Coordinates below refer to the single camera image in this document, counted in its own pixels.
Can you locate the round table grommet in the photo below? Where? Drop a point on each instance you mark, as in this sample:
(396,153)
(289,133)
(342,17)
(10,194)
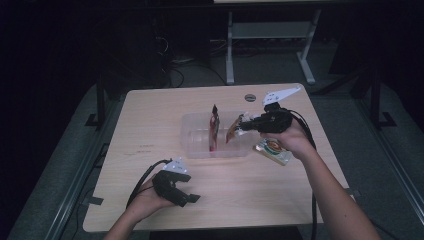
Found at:
(250,98)

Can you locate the white metal desk frame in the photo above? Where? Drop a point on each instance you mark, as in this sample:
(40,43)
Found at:
(266,30)

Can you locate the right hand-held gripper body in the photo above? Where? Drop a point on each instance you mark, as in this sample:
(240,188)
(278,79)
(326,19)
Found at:
(273,120)

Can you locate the clear plastic container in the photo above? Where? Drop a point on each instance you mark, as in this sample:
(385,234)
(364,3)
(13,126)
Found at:
(196,136)

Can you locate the person's left hand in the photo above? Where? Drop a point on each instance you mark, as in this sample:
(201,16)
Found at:
(150,201)

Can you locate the black metal stand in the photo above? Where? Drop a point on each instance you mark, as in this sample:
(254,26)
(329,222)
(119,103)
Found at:
(100,100)
(376,100)

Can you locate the orange sauce packet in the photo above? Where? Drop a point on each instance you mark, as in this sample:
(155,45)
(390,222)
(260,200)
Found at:
(231,130)

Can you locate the metal floor rail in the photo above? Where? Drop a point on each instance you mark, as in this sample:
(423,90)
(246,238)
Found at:
(390,153)
(83,173)

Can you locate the person's right hand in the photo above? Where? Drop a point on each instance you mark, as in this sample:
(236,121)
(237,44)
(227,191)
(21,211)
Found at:
(293,140)

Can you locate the green and white sauce packet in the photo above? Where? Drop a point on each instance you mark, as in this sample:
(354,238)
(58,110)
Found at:
(271,149)

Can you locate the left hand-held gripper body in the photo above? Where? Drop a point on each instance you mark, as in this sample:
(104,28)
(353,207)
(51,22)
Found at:
(166,183)

